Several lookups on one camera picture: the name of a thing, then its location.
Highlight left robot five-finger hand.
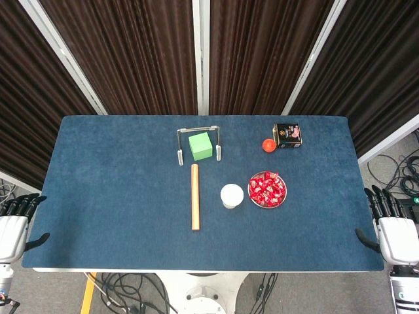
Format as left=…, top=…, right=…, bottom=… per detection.
left=0, top=192, right=50, bottom=262

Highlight green cube block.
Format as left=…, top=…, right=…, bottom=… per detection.
left=188, top=131, right=213, bottom=162

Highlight black luncheon meat tin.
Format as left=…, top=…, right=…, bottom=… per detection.
left=272, top=122, right=303, bottom=149

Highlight black foot pedal box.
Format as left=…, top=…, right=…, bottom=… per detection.
left=395, top=197, right=419, bottom=225

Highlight white partition frame post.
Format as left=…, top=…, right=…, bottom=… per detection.
left=191, top=0, right=210, bottom=116
left=18, top=0, right=109, bottom=115
left=281, top=0, right=350, bottom=116

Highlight black cable with switch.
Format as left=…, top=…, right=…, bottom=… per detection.
left=250, top=272, right=279, bottom=314

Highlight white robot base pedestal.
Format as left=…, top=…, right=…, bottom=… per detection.
left=156, top=271, right=249, bottom=314

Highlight wooden rod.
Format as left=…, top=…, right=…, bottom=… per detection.
left=191, top=164, right=201, bottom=232

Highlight blue table cloth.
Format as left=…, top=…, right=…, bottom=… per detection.
left=21, top=114, right=384, bottom=271

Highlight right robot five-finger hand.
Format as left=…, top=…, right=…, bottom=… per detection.
left=355, top=186, right=419, bottom=266

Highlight white paper cup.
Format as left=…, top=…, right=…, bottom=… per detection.
left=219, top=183, right=245, bottom=210

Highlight grey floor cables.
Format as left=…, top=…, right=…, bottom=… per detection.
left=0, top=183, right=17, bottom=205

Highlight dark brown pleated curtain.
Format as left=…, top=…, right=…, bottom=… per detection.
left=289, top=0, right=419, bottom=158
left=39, top=0, right=199, bottom=115
left=0, top=0, right=99, bottom=190
left=209, top=0, right=335, bottom=115

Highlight metal wire stand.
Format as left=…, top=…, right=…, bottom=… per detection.
left=176, top=125, right=222, bottom=167

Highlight black floor cable bundle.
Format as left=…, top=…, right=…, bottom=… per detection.
left=83, top=271, right=179, bottom=314
left=366, top=129, right=419, bottom=197

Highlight white partition frame rail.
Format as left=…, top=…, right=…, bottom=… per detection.
left=0, top=170, right=43, bottom=196
left=357, top=113, right=419, bottom=166

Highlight bowl of red candies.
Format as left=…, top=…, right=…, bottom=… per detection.
left=247, top=170, right=287, bottom=209

